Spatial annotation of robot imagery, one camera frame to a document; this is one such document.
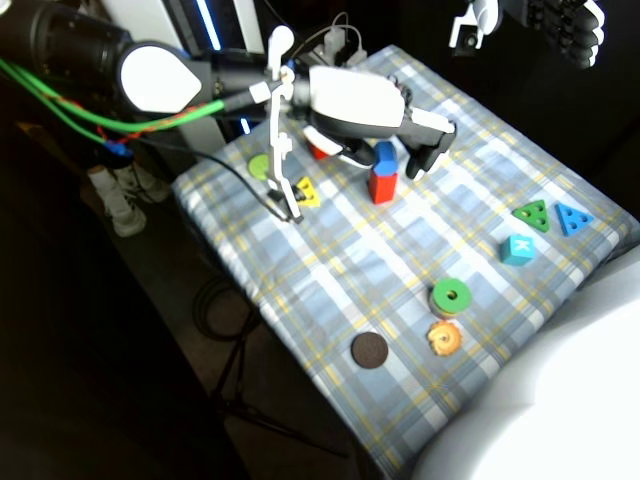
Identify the green triangle block with holes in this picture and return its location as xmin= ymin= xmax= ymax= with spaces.
xmin=512 ymin=198 xmax=552 ymax=234

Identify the green ring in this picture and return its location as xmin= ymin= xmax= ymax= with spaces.
xmin=429 ymin=277 xmax=474 ymax=316

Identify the blue triangle block with holes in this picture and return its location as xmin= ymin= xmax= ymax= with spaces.
xmin=553 ymin=202 xmax=596 ymax=238

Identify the plaid blue yellow cloth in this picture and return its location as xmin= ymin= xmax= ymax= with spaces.
xmin=172 ymin=44 xmax=629 ymax=480

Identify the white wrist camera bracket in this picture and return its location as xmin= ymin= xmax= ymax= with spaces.
xmin=265 ymin=24 xmax=307 ymax=225
xmin=448 ymin=0 xmax=504 ymax=57

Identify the yellow triangle block with holes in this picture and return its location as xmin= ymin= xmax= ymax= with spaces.
xmin=294 ymin=175 xmax=323 ymax=209

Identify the white shoe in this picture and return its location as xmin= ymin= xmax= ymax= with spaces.
xmin=88 ymin=167 xmax=149 ymax=239
xmin=127 ymin=162 xmax=173 ymax=204

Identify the yellow swirl cookie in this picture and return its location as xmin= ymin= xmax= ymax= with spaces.
xmin=426 ymin=320 xmax=464 ymax=358

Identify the green cable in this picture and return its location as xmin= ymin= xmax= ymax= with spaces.
xmin=0 ymin=57 xmax=226 ymax=132
xmin=0 ymin=64 xmax=115 ymax=147

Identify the black camera cable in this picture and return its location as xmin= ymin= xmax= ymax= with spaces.
xmin=132 ymin=137 xmax=294 ymax=224

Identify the coiled black cable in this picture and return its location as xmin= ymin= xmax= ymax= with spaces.
xmin=191 ymin=273 xmax=262 ymax=344

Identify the green flat disc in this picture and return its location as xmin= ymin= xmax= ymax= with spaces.
xmin=247 ymin=153 xmax=274 ymax=182

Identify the dark brown round cookie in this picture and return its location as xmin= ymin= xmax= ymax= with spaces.
xmin=350 ymin=330 xmax=390 ymax=370

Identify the red block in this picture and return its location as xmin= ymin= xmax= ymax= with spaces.
xmin=367 ymin=169 xmax=400 ymax=207

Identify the grey usb hub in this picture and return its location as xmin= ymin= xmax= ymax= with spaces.
xmin=294 ymin=12 xmax=370 ymax=67

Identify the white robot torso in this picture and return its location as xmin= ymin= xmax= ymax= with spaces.
xmin=99 ymin=0 xmax=271 ymax=156

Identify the red braided cable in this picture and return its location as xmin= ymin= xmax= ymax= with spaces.
xmin=54 ymin=97 xmax=200 ymax=147

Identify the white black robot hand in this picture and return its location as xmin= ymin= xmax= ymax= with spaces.
xmin=302 ymin=66 xmax=458 ymax=182
xmin=519 ymin=0 xmax=608 ymax=71

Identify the black tripod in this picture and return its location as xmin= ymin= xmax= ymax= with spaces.
xmin=208 ymin=319 xmax=352 ymax=462

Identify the teal letter cube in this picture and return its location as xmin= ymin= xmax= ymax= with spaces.
xmin=499 ymin=234 xmax=537 ymax=267

